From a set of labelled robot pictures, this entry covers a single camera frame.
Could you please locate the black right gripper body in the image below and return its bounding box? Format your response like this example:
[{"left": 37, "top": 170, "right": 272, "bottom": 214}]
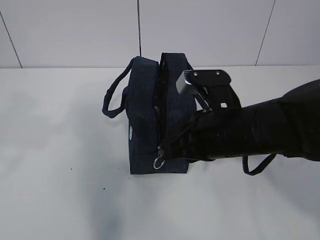
[{"left": 163, "top": 112, "right": 226, "bottom": 162}]

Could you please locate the dark blue lunch bag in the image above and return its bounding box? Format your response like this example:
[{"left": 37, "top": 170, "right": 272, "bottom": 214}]
[{"left": 102, "top": 52, "right": 208, "bottom": 175}]

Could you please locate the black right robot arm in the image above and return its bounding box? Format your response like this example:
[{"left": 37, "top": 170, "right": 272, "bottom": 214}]
[{"left": 161, "top": 80, "right": 320, "bottom": 162}]

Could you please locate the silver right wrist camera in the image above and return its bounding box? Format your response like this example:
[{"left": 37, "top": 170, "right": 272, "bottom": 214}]
[{"left": 175, "top": 69, "right": 232, "bottom": 96}]

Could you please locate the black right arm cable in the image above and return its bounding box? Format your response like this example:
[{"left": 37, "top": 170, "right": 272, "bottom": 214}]
[{"left": 241, "top": 153, "right": 277, "bottom": 176}]

